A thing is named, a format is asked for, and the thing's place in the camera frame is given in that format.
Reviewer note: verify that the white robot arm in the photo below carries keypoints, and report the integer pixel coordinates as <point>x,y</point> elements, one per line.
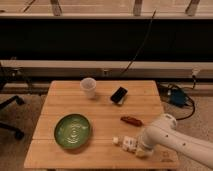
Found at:
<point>162,131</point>

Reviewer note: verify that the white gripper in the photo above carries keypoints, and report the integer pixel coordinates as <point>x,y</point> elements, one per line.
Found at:
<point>143,152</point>

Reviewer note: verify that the black smartphone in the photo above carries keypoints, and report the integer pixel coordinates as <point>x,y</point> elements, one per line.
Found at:
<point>118,95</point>

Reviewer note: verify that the brown chocolate bar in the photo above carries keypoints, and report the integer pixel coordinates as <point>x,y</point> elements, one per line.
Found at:
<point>132,121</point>

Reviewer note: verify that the clear bottle with white label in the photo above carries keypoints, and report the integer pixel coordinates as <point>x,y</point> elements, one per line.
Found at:
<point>127,143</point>

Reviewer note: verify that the green ceramic bowl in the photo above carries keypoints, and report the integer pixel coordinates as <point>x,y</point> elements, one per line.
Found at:
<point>72,131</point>

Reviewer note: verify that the blue power box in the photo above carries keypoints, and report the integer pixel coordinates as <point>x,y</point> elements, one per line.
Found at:
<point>177,98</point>

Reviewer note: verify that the white plastic cup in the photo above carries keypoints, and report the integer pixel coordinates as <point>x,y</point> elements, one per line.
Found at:
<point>88,86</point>

